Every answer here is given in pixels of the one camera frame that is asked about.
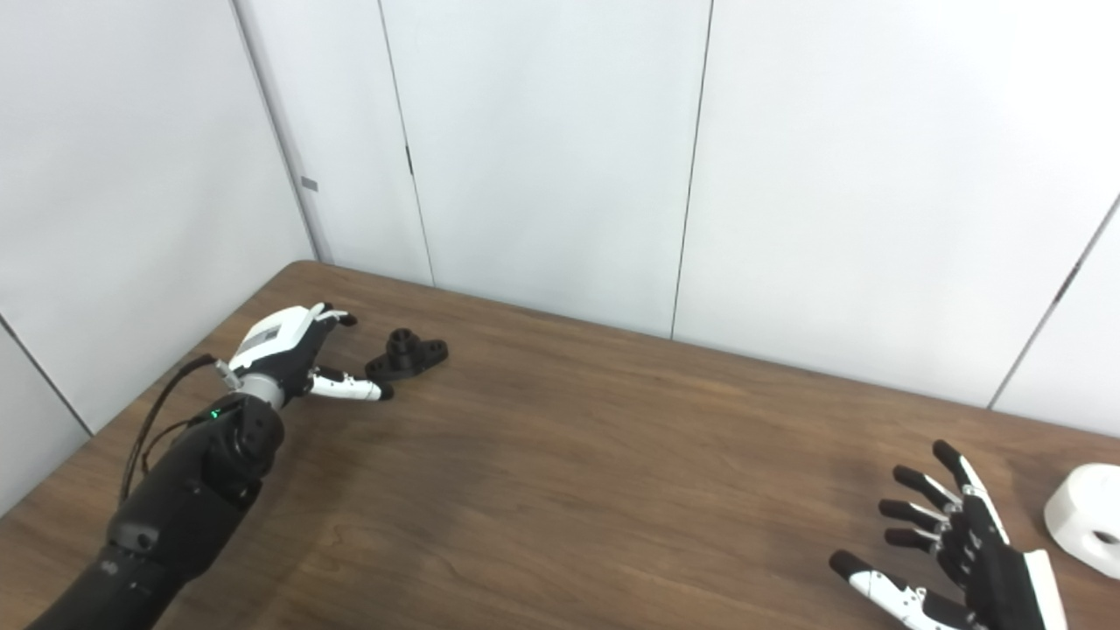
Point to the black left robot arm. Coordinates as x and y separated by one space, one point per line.
184 507

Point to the black plastic holder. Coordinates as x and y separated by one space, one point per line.
404 354

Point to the round white plastic piece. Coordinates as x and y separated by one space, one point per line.
1081 516

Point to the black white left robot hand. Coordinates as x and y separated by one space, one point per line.
276 337

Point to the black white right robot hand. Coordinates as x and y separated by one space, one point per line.
997 586

